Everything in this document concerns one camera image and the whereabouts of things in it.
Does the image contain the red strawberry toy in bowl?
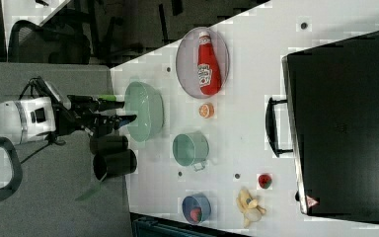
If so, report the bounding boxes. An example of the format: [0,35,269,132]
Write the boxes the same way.
[189,207,202,222]

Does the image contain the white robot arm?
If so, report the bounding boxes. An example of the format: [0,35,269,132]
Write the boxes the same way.
[0,97,137,145]

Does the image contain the green perforated colander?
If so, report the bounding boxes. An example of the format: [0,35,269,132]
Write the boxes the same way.
[124,82,164,142]

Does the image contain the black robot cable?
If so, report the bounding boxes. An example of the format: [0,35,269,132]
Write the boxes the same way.
[18,76,67,165]

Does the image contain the peeled banana toy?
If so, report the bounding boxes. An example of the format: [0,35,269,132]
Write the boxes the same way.
[236,188,266,228]

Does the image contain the blue bowl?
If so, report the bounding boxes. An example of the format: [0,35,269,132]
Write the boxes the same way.
[182,193,211,224]

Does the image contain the black toaster oven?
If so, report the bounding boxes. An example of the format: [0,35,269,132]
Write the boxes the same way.
[281,31,379,224]

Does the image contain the red plush ketchup bottle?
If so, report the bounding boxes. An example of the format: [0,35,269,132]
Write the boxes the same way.
[197,32,222,96]

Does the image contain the small black cup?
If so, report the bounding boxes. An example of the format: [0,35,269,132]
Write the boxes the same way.
[90,135,128,154]

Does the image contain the black office chair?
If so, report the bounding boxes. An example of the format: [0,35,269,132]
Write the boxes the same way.
[8,20,91,64]

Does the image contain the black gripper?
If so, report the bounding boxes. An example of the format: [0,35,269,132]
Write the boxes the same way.
[54,95,137,137]

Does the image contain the orange slice toy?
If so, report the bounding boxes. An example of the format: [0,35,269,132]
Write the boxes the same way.
[198,103,214,119]

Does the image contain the green metal mug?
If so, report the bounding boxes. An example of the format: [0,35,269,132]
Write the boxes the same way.
[173,131,209,172]

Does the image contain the large black cup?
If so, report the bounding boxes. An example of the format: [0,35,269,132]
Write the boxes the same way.
[93,149,137,180]

